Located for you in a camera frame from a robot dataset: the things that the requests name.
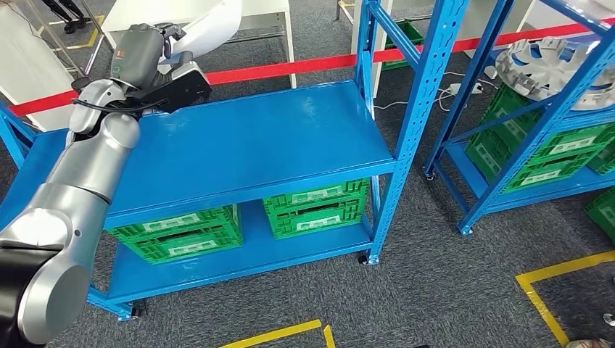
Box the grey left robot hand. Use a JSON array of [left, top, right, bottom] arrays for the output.
[[109, 22, 194, 91]]

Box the red barrier belt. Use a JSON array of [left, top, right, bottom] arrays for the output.
[[8, 21, 615, 117]]

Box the yellow floor tape square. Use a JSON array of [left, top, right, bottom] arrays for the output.
[[515, 249, 615, 348], [218, 319, 337, 348]]

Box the white power strip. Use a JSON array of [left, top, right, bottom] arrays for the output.
[[449, 82, 484, 96]]

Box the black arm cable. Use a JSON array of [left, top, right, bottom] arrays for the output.
[[70, 76, 169, 115]]

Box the blue metal shelf rack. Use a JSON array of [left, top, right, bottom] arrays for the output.
[[425, 0, 615, 236], [0, 0, 469, 323]]

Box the white panel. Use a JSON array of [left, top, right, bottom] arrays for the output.
[[0, 4, 75, 131]]

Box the person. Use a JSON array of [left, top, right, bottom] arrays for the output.
[[41, 0, 90, 35]]

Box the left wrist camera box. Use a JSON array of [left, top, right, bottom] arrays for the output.
[[125, 62, 213, 115]]

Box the white curved panel part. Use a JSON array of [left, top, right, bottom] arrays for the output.
[[158, 0, 243, 66]]

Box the green plastic crate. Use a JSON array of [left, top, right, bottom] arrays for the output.
[[587, 139, 615, 176], [381, 19, 426, 72], [106, 204, 244, 265], [585, 187, 615, 241], [465, 83, 615, 193], [263, 178, 370, 240]]

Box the silver wheel hub cover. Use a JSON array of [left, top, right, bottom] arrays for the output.
[[495, 37, 615, 112]]

